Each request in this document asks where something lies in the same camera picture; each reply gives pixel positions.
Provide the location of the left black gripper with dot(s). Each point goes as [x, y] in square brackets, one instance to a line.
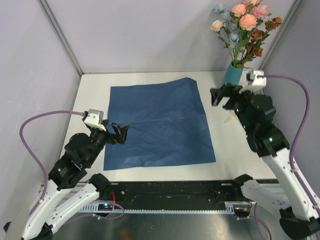
[121, 133]

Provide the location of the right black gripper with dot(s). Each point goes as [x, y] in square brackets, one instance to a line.
[217, 94]

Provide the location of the cream printed ribbon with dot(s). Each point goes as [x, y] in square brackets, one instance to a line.
[229, 117]

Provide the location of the blue wrapping paper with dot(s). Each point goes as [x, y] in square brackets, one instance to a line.
[167, 126]

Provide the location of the single cream rosebud stem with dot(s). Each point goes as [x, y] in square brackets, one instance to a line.
[234, 39]

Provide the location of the brown flower stem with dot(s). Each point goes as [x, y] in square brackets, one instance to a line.
[252, 40]

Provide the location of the peach rose stem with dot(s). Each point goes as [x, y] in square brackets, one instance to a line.
[240, 15]

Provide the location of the blue flower stem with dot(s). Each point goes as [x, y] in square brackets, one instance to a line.
[226, 29]

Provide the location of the pink flower stem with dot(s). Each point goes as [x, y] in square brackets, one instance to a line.
[257, 9]

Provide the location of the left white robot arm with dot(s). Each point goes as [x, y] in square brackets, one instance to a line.
[50, 211]

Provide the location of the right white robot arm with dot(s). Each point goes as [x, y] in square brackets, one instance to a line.
[297, 212]

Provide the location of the teal conical vase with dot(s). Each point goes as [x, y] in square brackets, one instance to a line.
[232, 75]

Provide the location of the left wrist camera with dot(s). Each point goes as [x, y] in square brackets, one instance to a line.
[94, 119]

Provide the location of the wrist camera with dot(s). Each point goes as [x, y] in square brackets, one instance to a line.
[256, 81]
[94, 119]

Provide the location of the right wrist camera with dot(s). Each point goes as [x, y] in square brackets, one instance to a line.
[256, 81]

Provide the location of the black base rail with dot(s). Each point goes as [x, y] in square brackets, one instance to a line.
[176, 197]

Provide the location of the aluminium frame rails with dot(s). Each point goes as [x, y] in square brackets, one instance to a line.
[171, 129]

